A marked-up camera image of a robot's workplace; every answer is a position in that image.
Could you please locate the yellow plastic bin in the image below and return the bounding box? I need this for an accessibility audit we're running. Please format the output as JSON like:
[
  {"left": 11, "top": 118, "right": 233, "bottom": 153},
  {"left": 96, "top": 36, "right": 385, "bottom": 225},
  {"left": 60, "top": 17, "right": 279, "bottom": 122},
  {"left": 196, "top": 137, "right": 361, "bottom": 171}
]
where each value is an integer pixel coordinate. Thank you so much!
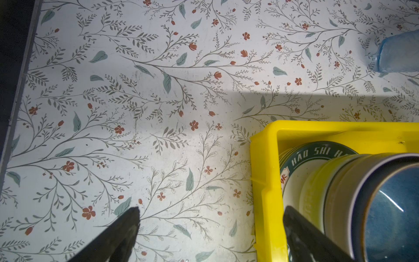
[{"left": 250, "top": 120, "right": 419, "bottom": 262}]

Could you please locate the dark blue ceramic bowl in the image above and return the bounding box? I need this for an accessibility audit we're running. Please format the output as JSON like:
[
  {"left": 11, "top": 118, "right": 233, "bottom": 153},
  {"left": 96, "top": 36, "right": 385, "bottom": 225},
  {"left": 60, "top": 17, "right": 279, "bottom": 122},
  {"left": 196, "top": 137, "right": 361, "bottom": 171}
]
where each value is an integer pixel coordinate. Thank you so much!
[{"left": 351, "top": 154, "right": 419, "bottom": 262}]

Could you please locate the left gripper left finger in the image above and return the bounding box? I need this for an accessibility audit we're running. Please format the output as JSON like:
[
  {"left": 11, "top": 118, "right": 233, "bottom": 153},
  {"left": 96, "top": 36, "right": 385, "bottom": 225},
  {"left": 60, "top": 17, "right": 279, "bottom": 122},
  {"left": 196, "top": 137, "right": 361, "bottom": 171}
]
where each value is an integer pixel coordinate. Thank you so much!
[{"left": 70, "top": 207, "right": 140, "bottom": 262}]

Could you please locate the grey translucent cup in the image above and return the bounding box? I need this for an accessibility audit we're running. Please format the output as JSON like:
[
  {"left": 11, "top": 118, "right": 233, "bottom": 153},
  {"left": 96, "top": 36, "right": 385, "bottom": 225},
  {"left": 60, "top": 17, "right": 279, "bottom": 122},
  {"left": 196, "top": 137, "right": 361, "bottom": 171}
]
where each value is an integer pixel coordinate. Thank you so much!
[{"left": 374, "top": 30, "right": 419, "bottom": 73}]

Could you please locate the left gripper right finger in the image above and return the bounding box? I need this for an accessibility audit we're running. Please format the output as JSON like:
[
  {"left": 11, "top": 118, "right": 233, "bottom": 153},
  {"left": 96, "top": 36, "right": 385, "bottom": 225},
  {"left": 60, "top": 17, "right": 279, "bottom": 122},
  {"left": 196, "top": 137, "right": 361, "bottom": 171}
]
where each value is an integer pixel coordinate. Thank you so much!
[{"left": 283, "top": 206, "right": 353, "bottom": 262}]

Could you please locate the green rim lettered plate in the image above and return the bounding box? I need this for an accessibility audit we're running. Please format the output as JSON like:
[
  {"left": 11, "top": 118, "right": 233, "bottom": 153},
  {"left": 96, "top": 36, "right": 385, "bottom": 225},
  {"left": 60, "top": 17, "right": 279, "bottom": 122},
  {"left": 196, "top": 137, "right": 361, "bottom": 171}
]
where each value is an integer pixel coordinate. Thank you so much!
[{"left": 279, "top": 141, "right": 359, "bottom": 212}]

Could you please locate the green ceramic bowl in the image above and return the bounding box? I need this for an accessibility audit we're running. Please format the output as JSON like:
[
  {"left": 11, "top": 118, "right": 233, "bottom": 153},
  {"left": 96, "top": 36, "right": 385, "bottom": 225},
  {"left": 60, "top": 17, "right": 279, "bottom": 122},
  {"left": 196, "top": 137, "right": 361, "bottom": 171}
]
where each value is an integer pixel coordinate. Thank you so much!
[{"left": 299, "top": 155, "right": 362, "bottom": 233}]

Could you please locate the purple ceramic bowl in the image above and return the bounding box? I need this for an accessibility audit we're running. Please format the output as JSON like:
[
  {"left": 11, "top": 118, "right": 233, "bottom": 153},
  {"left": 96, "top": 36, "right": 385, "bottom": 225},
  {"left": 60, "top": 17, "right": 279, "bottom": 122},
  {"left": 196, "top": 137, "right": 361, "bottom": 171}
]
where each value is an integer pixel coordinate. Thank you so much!
[{"left": 324, "top": 153, "right": 391, "bottom": 258}]

